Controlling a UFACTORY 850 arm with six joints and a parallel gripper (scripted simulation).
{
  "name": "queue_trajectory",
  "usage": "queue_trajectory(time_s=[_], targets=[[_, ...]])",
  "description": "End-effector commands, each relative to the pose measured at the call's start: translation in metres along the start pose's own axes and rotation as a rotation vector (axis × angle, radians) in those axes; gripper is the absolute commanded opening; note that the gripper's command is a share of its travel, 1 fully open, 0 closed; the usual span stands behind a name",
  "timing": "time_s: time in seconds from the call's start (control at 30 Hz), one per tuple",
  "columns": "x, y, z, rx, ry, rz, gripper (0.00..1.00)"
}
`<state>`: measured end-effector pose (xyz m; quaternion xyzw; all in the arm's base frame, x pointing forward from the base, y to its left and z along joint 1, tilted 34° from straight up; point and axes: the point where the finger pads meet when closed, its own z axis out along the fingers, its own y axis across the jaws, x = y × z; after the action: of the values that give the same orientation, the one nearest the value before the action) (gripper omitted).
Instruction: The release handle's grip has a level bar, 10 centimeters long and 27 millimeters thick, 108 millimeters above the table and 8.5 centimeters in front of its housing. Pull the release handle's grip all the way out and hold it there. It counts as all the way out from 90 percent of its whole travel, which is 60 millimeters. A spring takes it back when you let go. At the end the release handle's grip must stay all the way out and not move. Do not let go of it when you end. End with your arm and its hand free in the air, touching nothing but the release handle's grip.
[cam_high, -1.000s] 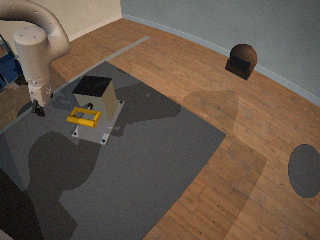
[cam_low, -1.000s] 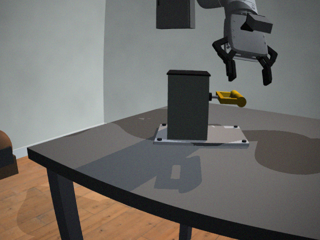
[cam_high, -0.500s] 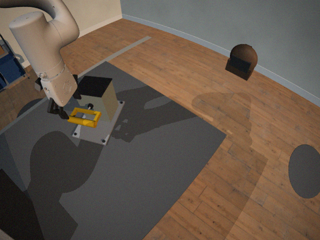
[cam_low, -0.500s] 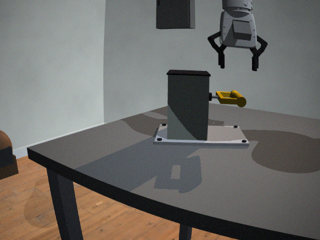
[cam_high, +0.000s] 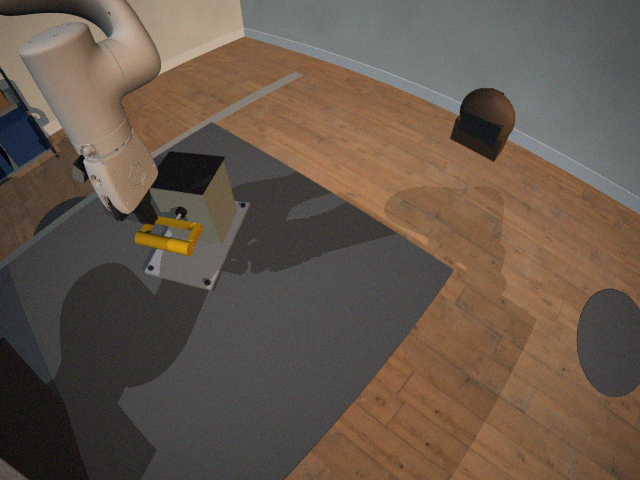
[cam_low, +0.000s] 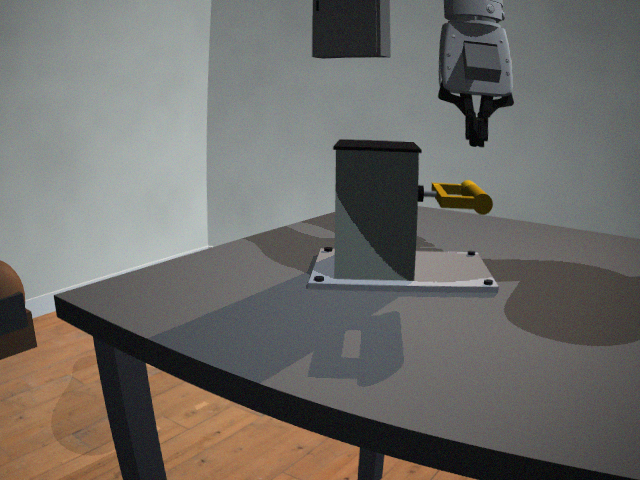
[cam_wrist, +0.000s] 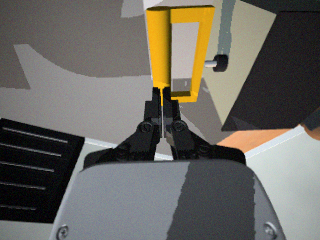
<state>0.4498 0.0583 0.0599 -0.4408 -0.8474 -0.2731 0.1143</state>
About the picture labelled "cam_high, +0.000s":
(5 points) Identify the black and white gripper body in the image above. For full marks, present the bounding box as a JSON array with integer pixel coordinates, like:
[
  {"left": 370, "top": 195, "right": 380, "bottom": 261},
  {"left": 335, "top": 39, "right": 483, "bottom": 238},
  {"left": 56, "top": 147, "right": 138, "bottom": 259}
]
[{"left": 83, "top": 128, "right": 158, "bottom": 214}]

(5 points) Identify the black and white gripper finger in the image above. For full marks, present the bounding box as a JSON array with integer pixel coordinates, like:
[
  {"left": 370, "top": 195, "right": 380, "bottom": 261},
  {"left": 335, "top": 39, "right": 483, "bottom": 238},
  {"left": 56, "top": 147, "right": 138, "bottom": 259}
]
[
  {"left": 107, "top": 197, "right": 155, "bottom": 225},
  {"left": 141, "top": 189, "right": 158, "bottom": 221}
]

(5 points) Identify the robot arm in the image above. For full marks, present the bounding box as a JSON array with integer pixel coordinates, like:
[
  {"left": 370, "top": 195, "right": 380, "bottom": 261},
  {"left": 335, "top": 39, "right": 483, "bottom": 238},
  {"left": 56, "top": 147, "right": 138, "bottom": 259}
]
[{"left": 0, "top": 0, "right": 161, "bottom": 184}]

